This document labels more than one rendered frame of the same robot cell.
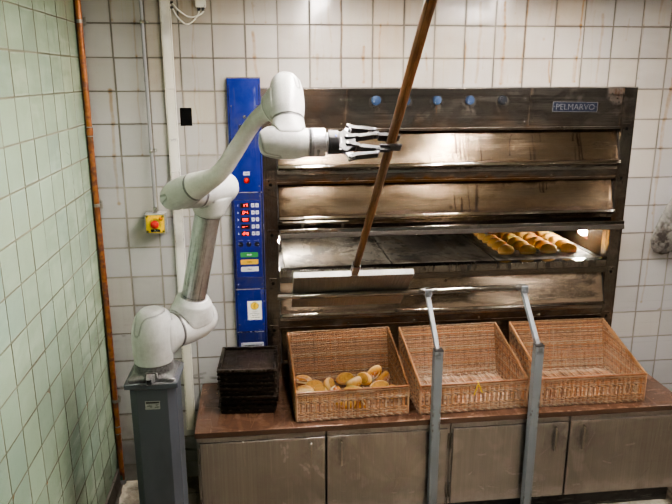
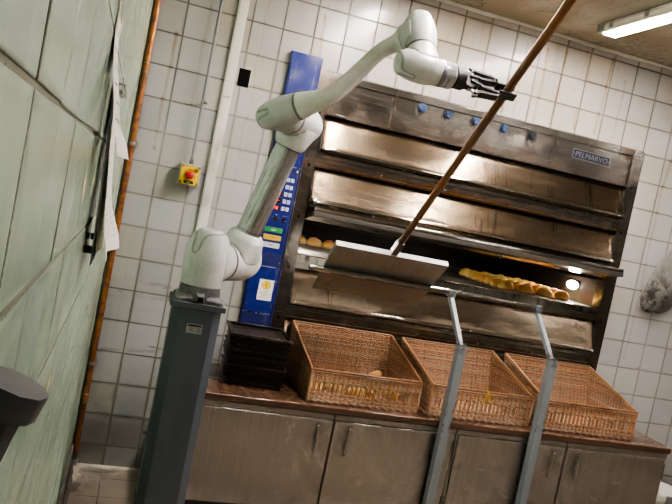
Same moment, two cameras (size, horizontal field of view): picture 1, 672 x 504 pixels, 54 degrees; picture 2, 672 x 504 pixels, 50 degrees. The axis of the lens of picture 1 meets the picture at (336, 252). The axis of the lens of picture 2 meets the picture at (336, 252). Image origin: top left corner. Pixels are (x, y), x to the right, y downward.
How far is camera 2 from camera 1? 1.06 m
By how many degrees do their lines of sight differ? 15
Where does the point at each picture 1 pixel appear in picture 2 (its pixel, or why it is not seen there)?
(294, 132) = (432, 57)
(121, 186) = (161, 131)
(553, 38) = (582, 91)
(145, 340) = (204, 256)
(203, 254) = (275, 186)
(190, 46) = (264, 12)
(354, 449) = (359, 440)
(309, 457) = (312, 441)
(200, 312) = (255, 247)
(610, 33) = (629, 99)
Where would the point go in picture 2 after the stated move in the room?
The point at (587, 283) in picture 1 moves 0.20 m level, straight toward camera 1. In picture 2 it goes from (579, 329) to (583, 333)
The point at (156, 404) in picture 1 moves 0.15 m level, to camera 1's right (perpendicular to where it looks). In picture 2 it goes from (198, 328) to (238, 335)
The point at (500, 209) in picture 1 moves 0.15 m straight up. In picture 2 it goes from (515, 238) to (520, 210)
